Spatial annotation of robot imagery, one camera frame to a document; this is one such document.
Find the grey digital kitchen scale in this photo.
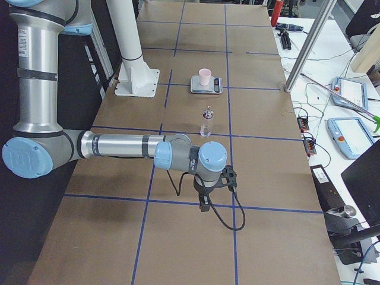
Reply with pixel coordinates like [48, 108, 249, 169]
[190, 74, 224, 95]

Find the long reacher grabber stick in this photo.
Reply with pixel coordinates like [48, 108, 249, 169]
[300, 72, 380, 133]

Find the clear glass sauce bottle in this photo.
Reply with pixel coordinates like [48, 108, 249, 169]
[200, 105, 214, 137]

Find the wooden board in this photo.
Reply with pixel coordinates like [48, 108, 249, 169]
[351, 24, 379, 73]

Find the near blue teach pendant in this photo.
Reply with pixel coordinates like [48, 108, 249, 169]
[327, 117, 375, 160]

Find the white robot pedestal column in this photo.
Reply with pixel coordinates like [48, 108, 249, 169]
[106, 0, 160, 98]

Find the black monitor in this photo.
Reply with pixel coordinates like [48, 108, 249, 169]
[341, 141, 379, 226]

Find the pink plastic cup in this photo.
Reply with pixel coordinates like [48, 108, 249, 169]
[198, 68, 212, 86]

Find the black box with label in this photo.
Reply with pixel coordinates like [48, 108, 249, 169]
[310, 164, 345, 212]

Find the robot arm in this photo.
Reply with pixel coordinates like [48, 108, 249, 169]
[2, 1, 237, 211]

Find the blue teach pendant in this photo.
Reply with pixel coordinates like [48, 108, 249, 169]
[331, 77, 368, 110]
[327, 117, 375, 160]

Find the blue patterned cloth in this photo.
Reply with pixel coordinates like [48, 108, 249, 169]
[275, 23, 303, 31]

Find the black office chair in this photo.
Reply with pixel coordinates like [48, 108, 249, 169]
[346, 1, 379, 51]

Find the black monitor stand base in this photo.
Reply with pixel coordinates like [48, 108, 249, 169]
[324, 205, 379, 265]

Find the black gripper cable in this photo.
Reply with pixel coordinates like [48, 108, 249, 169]
[166, 169, 246, 231]

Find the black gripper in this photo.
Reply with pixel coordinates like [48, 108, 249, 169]
[194, 165, 238, 212]

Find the far blue teach pendant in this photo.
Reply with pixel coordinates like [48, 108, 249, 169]
[331, 77, 368, 110]

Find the aluminium frame post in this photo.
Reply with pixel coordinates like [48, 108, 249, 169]
[284, 0, 337, 93]

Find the black folded tripod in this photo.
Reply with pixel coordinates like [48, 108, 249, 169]
[278, 28, 292, 50]

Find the orange connector board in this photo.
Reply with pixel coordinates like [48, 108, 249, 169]
[303, 137, 316, 157]
[297, 117, 309, 132]

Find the red cylinder bottle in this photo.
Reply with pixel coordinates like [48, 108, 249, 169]
[271, 0, 284, 27]

